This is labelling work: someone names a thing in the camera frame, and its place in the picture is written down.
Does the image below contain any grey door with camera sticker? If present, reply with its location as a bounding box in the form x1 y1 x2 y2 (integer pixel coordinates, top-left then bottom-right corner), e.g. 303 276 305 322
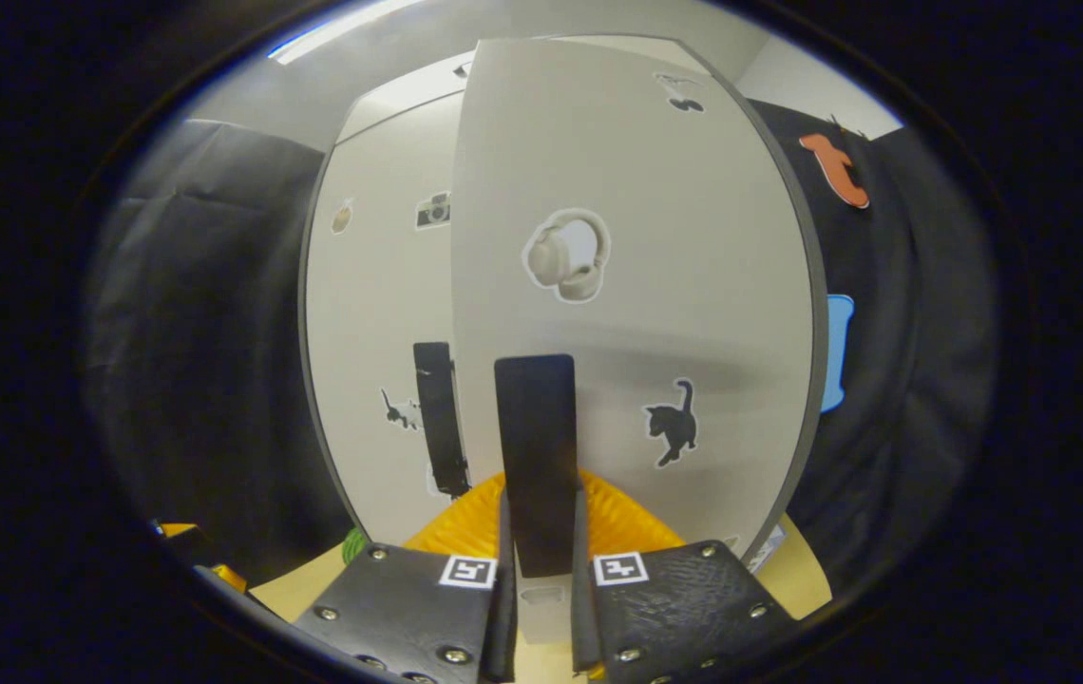
299 90 471 547

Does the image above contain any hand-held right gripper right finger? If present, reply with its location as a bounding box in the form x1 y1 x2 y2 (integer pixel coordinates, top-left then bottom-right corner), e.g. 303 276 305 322
570 470 804 684

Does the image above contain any white blue printed card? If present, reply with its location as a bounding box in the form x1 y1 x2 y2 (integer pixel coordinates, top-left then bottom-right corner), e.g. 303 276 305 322
746 522 788 576

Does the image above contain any grey door with headphone sticker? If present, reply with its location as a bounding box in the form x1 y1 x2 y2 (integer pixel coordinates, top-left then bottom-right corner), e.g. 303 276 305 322
449 36 830 647

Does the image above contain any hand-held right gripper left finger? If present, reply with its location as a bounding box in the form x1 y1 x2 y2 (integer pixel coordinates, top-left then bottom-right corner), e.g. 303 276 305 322
290 472 518 684

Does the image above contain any grey double-door shoe cabinet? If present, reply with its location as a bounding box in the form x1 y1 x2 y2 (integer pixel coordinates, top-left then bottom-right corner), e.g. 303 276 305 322
297 34 718 552

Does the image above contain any black backdrop cloth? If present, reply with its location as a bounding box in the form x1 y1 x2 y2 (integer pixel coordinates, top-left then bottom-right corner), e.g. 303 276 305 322
81 95 998 595

